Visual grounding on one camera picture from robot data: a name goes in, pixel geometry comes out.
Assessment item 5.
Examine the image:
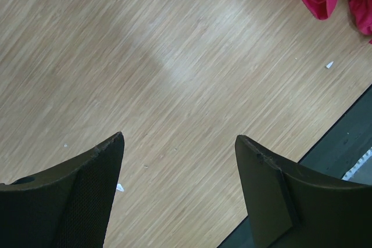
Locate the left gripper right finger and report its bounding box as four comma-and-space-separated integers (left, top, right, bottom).
235, 135, 371, 247

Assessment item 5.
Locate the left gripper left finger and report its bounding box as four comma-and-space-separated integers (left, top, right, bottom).
1, 132, 124, 247

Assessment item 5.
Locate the white slotted cable duct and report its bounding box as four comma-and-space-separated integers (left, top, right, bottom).
342, 148, 371, 181

